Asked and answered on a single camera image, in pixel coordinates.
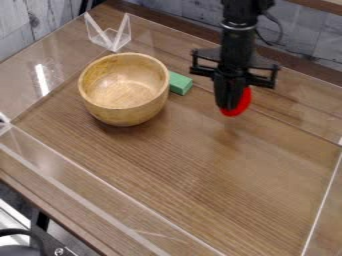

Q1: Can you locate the clear acrylic tray wall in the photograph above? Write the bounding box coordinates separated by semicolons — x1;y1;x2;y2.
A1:
0;112;339;256

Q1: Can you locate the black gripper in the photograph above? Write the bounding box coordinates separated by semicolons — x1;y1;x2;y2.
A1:
189;47;280;110

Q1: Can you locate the black cable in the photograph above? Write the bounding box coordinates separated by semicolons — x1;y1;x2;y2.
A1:
0;228;45;256

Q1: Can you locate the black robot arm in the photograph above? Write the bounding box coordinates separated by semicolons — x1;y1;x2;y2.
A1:
189;0;280;117

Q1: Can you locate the wooden bowl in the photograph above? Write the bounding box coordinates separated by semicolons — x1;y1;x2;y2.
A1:
77;52;169;127

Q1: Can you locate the green rectangular block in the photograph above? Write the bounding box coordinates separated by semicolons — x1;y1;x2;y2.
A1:
169;72;192;96

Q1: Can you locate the black table leg bracket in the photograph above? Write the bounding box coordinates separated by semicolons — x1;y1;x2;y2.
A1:
30;210;78;256

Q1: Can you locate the clear acrylic corner bracket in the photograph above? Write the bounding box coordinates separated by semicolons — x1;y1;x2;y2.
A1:
84;12;130;52

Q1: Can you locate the red plush fruit green stem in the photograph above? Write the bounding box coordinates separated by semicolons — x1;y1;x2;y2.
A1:
220;87;252;117

